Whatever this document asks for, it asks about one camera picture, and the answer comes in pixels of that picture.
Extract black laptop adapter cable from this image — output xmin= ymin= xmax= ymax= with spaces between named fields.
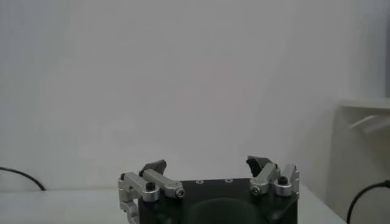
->
xmin=346 ymin=179 xmax=390 ymax=224

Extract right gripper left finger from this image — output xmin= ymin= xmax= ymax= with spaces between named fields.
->
xmin=118 ymin=159 xmax=186 ymax=203

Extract white side desk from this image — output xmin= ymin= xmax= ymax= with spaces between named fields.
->
xmin=328 ymin=97 xmax=390 ymax=224

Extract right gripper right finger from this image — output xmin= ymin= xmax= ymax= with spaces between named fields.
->
xmin=246 ymin=155 xmax=301 ymax=197

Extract black cooker power cord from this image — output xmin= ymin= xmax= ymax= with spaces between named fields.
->
xmin=0 ymin=166 xmax=47 ymax=192

